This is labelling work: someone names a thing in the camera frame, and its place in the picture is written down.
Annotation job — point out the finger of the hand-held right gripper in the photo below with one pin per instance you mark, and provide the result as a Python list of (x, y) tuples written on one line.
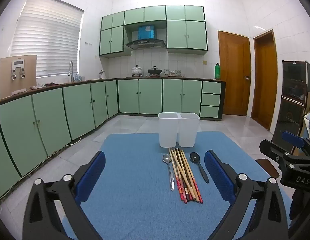
[(292, 137), (270, 148)]

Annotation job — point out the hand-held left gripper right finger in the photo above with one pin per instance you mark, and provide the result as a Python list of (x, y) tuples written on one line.
[(217, 175)]

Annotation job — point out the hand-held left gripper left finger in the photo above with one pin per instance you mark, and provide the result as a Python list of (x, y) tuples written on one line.
[(91, 177)]

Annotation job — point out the black spoon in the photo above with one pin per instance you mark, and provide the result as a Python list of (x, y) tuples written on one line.
[(195, 157)]

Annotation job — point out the bundle of chopsticks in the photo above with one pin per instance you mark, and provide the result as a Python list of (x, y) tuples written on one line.
[(185, 175)]

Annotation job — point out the metal spoon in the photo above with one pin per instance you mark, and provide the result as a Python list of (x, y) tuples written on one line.
[(166, 158)]

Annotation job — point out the white two-compartment utensil holder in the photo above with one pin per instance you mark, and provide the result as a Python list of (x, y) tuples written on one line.
[(178, 130)]

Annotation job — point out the brown stool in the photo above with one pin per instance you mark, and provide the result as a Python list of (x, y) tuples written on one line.
[(266, 166)]

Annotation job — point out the blue table mat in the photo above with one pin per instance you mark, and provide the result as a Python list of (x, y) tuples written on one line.
[(135, 170)]

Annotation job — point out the black glass-front cabinet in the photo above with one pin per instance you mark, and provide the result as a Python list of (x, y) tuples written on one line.
[(292, 85)]

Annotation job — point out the narrow wooden door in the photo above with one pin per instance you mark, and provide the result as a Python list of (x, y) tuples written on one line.
[(264, 85)]

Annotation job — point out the green lower kitchen cabinets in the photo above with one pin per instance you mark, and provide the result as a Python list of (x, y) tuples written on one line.
[(77, 110)]

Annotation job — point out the wide wooden door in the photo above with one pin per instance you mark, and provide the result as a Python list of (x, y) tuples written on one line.
[(233, 75)]

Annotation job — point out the green bottle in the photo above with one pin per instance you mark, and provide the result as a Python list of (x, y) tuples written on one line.
[(217, 72)]

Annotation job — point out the dark dish cloth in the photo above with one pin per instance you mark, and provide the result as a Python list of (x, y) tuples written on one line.
[(44, 86)]

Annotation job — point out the small metal kettle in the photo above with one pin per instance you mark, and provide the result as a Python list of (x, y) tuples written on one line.
[(102, 74)]

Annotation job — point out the chrome kitchen faucet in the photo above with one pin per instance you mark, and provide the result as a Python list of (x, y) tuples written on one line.
[(71, 70)]

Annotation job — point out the group of kitchen jars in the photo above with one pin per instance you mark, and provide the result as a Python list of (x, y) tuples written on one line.
[(173, 73)]

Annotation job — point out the silver cooking pot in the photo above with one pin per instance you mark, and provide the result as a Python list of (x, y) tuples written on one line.
[(137, 70)]

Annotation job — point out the wood-coloured water dispenser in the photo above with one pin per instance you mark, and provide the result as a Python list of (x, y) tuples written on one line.
[(28, 75)]

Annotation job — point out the black cooking pot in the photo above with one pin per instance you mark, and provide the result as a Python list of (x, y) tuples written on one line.
[(154, 71)]

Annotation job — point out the white window blind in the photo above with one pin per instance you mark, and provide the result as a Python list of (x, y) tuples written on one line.
[(47, 40)]

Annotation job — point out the range hood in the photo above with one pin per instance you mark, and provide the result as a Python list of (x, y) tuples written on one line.
[(146, 42)]

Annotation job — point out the green upper wall cabinets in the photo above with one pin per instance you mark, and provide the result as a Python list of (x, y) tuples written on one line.
[(185, 33)]

